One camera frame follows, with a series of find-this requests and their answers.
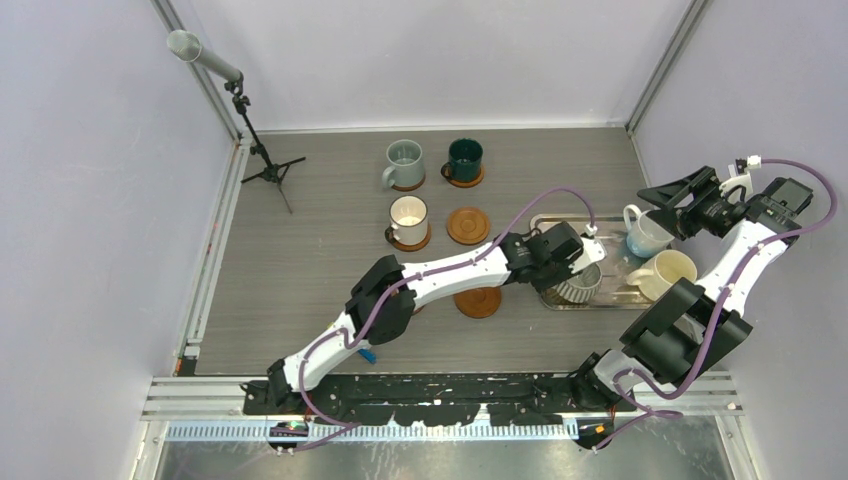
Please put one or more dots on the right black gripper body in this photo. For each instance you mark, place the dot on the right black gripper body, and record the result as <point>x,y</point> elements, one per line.
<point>707,213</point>

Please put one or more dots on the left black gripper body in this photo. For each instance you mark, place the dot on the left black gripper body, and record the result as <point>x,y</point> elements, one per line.
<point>551,273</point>

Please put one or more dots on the ribbed grey cup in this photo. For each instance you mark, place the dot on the ribbed grey cup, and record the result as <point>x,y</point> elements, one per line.
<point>579,289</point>

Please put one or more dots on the dark teal mug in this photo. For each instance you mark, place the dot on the dark teal mug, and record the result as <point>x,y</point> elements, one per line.
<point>464,159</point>

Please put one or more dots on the ribbed clear glass cup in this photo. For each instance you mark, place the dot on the ribbed clear glass cup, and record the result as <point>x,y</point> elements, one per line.
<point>408,222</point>

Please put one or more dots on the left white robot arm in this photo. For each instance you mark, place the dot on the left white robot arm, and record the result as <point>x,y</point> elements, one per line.
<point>383,302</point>

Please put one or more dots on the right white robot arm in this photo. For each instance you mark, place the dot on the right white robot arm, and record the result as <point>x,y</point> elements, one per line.
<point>694,324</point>

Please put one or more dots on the white mug blue outside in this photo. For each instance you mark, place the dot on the white mug blue outside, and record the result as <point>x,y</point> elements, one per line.
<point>644,237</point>

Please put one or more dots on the cream mug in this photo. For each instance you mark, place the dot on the cream mug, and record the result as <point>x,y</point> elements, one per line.
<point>661,272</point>

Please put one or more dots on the metal tray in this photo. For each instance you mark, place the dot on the metal tray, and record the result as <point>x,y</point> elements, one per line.
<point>619,262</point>

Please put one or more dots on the coloured toy brick stack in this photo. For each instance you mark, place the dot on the coloured toy brick stack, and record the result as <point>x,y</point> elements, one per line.
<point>368,355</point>

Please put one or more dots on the black microphone tripod stand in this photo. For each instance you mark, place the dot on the black microphone tripod stand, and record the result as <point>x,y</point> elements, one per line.
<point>272,172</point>

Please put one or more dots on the grey microphone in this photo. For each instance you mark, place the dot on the grey microphone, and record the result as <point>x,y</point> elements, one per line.
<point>187,47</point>

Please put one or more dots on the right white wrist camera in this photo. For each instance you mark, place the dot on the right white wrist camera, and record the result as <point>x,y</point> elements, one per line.
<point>740,180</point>

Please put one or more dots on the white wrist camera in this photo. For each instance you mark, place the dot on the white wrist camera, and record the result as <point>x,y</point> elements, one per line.
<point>593,250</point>
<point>740,180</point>

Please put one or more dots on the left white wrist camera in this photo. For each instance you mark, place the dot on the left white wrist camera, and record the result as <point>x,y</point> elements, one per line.
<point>593,250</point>

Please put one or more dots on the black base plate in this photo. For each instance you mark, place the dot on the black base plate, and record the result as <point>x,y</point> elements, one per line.
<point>515,399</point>

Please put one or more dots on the aluminium frame rail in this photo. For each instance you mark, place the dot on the aluminium frame rail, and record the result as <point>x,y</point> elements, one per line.
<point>211,408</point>

